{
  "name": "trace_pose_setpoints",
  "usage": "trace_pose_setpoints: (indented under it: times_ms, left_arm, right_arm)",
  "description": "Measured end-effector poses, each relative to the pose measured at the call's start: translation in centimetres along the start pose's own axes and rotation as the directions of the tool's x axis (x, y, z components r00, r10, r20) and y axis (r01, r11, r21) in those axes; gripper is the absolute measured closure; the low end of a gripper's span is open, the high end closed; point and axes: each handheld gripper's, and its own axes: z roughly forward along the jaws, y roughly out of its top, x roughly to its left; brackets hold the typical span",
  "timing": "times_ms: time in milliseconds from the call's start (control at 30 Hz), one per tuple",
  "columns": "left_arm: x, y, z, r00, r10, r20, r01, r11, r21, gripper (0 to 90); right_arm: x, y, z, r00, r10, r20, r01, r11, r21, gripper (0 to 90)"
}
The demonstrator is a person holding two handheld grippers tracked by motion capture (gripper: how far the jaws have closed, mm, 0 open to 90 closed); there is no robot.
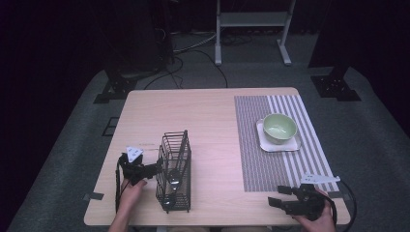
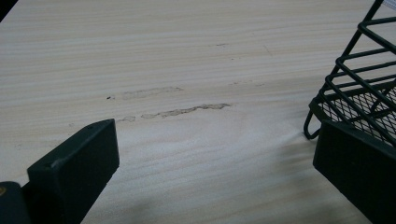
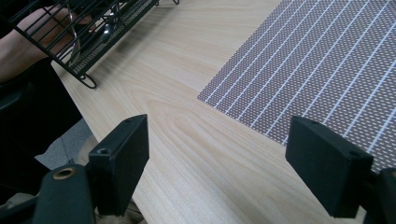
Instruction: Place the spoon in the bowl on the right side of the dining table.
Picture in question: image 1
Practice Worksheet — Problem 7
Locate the black stand base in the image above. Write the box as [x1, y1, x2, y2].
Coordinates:
[309, 64, 362, 102]
[93, 67, 139, 104]

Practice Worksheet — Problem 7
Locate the person's left hand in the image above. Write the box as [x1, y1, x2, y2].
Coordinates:
[119, 178, 149, 215]

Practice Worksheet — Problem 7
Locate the green bowl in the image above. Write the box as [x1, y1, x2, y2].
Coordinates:
[262, 112, 298, 145]

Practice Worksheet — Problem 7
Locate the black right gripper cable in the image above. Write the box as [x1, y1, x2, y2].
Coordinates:
[322, 179, 358, 232]

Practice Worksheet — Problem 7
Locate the black wire basket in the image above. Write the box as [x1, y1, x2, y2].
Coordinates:
[155, 130, 192, 215]

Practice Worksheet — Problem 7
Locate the grey striped placemat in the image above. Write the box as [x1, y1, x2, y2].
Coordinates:
[234, 94, 340, 193]

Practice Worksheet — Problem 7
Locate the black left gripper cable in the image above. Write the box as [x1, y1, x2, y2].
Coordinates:
[114, 161, 123, 215]

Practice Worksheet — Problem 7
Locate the grey floor cable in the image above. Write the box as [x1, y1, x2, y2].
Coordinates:
[173, 30, 218, 54]

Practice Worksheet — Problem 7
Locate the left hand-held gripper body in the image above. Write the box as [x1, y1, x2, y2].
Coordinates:
[117, 146, 157, 187]

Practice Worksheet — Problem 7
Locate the white square plate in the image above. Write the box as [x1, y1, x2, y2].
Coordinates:
[255, 118, 303, 153]

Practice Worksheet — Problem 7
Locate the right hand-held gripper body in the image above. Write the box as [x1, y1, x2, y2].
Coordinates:
[283, 173, 341, 222]

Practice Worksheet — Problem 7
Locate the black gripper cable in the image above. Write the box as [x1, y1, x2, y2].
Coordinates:
[114, 161, 123, 215]
[322, 179, 358, 232]

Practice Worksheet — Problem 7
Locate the black floor cable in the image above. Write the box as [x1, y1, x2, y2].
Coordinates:
[143, 48, 229, 91]

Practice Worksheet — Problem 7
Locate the white metal stand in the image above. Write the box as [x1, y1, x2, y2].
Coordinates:
[214, 0, 297, 67]

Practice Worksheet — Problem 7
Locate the person's right hand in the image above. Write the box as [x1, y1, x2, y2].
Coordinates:
[291, 188, 337, 232]

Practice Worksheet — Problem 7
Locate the grey tape piece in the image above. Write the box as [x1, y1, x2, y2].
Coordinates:
[82, 191, 105, 202]

